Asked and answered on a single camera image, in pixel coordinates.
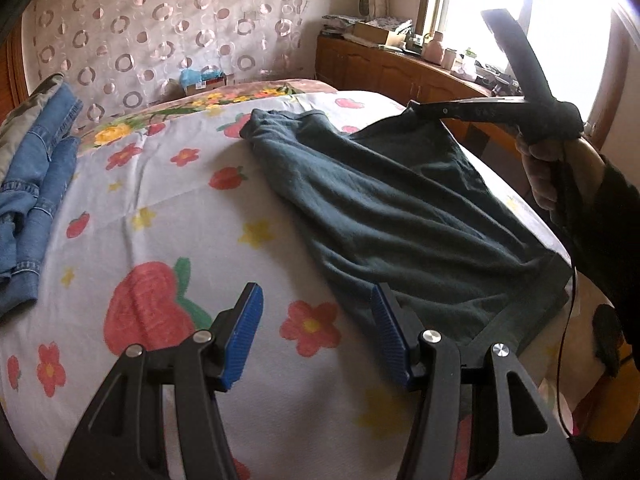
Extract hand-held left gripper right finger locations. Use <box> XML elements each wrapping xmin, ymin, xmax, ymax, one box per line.
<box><xmin>370</xmin><ymin>282</ymin><xmax>585</xmax><ymax>480</ymax></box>

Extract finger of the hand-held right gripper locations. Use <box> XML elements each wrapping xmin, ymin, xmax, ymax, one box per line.
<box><xmin>407</xmin><ymin>100</ymin><xmax>531</xmax><ymax>123</ymax></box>

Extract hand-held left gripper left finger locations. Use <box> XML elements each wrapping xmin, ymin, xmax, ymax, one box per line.
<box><xmin>54</xmin><ymin>282</ymin><xmax>265</xmax><ymax>480</ymax></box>

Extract dark green shirt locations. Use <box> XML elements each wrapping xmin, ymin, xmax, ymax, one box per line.
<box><xmin>240</xmin><ymin>107</ymin><xmax>573</xmax><ymax>356</ymax></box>

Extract person's right forearm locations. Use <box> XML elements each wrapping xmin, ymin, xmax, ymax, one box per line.
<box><xmin>562</xmin><ymin>152</ymin><xmax>640</xmax><ymax>361</ymax></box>

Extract person's right hand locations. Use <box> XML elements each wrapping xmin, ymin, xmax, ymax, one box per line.
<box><xmin>516</xmin><ymin>135</ymin><xmax>607</xmax><ymax>226</ymax></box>

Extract pink jar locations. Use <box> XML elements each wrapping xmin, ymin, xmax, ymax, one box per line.
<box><xmin>425</xmin><ymin>30</ymin><xmax>446</xmax><ymax>63</ymax></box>

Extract wooden cabinet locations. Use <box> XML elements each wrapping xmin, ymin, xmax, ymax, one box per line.
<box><xmin>316</xmin><ymin>34</ymin><xmax>526</xmax><ymax>126</ymax></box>

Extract white floral bed sheet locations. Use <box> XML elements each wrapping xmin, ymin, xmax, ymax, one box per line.
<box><xmin>0</xmin><ymin>90</ymin><xmax>573</xmax><ymax>480</ymax></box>

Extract open cardboard box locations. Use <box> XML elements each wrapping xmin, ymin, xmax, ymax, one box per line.
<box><xmin>352</xmin><ymin>20</ymin><xmax>406</xmax><ymax>46</ymax></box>

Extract pile of papers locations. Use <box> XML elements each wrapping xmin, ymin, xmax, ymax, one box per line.
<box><xmin>322</xmin><ymin>12</ymin><xmax>361</xmax><ymax>36</ymax></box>

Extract small cardboard box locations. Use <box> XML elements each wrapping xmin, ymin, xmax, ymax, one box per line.
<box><xmin>187</xmin><ymin>72</ymin><xmax>236</xmax><ymax>96</ymax></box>

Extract blue jeans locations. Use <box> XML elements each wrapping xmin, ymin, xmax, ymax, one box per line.
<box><xmin>0</xmin><ymin>80</ymin><xmax>83</xmax><ymax>318</ymax></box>

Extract olive camouflage garment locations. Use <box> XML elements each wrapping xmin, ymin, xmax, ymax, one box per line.
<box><xmin>0</xmin><ymin>72</ymin><xmax>66</xmax><ymax>156</ymax></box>

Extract circle-patterned headboard cover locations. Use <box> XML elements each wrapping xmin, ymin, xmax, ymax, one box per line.
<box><xmin>22</xmin><ymin>0</ymin><xmax>321</xmax><ymax>126</ymax></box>

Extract wooden slatted panel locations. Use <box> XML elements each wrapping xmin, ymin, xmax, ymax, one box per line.
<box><xmin>5</xmin><ymin>35</ymin><xmax>28</xmax><ymax>116</ymax></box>

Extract black cable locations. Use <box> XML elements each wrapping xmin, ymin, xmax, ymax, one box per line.
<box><xmin>550</xmin><ymin>160</ymin><xmax>581</xmax><ymax>441</ymax></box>

